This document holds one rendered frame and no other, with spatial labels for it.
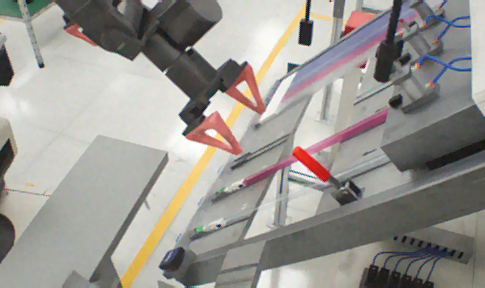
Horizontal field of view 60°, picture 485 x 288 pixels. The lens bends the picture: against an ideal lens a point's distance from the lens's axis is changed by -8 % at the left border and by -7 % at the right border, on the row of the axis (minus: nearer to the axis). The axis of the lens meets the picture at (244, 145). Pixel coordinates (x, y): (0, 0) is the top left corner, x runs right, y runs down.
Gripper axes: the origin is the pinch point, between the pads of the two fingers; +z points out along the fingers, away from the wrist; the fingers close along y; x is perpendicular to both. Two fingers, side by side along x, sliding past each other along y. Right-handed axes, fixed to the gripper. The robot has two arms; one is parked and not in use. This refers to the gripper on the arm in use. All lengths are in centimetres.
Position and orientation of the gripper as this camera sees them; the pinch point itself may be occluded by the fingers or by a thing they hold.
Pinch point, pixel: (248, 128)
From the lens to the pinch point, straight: 67.9
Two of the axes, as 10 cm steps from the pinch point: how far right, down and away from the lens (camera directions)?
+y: 3.8, -6.5, 6.6
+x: -6.1, 3.6, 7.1
